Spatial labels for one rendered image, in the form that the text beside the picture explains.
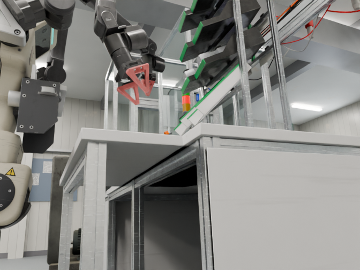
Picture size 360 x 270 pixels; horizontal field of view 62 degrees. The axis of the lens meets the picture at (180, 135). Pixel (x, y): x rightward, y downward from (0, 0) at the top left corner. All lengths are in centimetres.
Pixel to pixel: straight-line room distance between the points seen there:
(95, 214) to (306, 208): 52
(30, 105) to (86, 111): 811
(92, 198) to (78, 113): 828
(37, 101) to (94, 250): 45
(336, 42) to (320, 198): 466
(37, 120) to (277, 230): 69
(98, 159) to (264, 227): 42
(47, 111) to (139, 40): 34
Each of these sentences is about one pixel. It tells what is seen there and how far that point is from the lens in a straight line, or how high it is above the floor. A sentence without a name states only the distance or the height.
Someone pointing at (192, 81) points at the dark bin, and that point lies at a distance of 127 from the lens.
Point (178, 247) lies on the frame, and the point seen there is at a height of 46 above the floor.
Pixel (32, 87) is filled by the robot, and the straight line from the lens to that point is 96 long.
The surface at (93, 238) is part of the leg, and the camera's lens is 75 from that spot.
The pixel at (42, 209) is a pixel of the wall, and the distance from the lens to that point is 844.
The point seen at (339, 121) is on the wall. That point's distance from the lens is 1165.
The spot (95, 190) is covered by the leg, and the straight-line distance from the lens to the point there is 75.
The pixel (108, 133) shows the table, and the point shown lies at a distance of 76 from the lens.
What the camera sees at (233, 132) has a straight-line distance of 76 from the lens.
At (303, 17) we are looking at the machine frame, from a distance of 254.
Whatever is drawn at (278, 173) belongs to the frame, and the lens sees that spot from 81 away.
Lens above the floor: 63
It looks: 16 degrees up
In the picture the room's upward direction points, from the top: 2 degrees counter-clockwise
